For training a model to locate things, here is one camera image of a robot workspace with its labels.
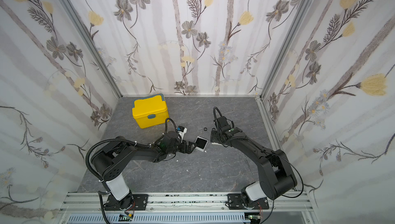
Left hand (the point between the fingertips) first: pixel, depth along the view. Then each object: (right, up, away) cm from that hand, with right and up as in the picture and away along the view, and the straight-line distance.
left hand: (193, 143), depth 92 cm
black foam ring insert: (+4, 0, +1) cm, 5 cm away
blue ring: (+7, +7, +10) cm, 14 cm away
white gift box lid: (+13, +2, -10) cm, 16 cm away
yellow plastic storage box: (-27, +20, +2) cm, 33 cm away
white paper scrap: (-3, -13, -7) cm, 16 cm away
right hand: (+15, +5, -3) cm, 16 cm away
